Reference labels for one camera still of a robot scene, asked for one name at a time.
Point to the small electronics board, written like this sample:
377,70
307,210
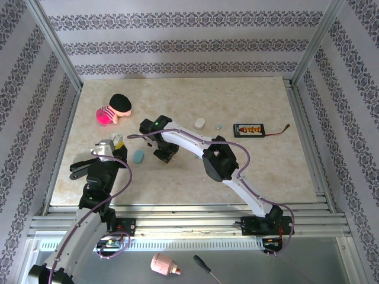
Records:
111,243
271,244

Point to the aluminium frame post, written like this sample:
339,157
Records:
55,44
316,44

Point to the plush doll with black hair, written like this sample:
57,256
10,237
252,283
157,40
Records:
118,103

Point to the black battery charger board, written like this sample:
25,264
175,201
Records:
248,130

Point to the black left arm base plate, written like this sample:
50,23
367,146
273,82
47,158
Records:
128,226

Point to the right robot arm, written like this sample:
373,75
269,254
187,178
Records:
189,139

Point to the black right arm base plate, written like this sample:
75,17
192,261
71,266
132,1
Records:
248,226

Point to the blue and white earbud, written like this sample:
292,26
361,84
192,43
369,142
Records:
219,127

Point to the pink plastic bottle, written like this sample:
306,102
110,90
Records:
161,263

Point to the aluminium side rail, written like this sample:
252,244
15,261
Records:
62,148
309,148

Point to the blue earbud charging case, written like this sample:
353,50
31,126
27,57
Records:
138,156

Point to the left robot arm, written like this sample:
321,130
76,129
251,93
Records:
80,230

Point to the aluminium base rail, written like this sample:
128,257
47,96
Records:
192,222

